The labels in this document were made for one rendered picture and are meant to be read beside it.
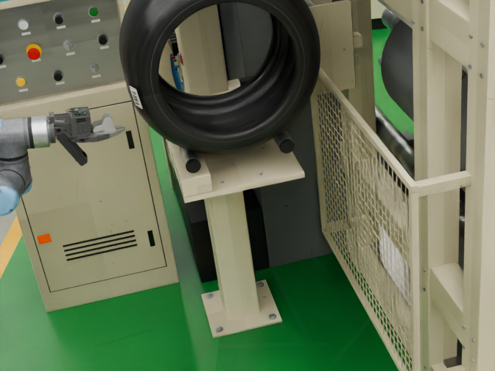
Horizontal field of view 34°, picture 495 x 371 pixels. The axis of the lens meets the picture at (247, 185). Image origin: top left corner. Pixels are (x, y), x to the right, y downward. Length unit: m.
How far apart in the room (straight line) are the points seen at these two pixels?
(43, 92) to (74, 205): 0.46
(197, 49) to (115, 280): 1.16
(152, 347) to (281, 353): 0.49
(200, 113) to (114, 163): 0.62
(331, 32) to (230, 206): 0.72
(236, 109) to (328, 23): 0.39
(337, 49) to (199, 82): 0.45
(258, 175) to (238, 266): 0.65
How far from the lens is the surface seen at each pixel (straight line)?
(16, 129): 2.37
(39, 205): 3.17
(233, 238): 2.96
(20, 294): 3.61
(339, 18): 2.63
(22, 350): 3.32
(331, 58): 2.66
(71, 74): 3.00
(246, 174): 2.47
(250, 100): 2.60
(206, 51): 2.63
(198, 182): 2.39
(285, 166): 2.49
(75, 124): 2.36
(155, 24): 2.19
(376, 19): 5.75
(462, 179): 2.04
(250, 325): 3.13
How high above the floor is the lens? 2.03
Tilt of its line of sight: 30 degrees down
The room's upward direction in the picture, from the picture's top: 8 degrees counter-clockwise
